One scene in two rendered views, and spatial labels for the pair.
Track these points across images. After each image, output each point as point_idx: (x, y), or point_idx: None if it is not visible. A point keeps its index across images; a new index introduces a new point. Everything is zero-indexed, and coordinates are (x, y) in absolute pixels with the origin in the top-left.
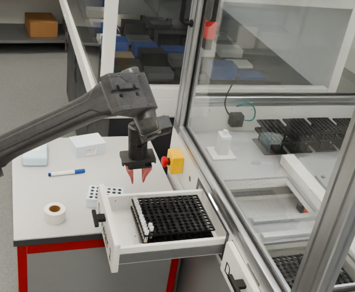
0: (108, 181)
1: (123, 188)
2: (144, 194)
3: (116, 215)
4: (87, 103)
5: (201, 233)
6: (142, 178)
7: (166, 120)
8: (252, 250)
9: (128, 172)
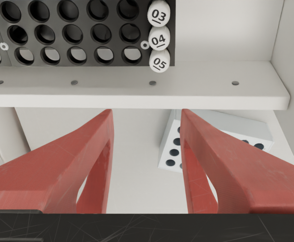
0: (182, 194)
1: (153, 173)
2: (105, 96)
3: (229, 33)
4: None
5: None
6: (109, 139)
7: None
8: None
9: None
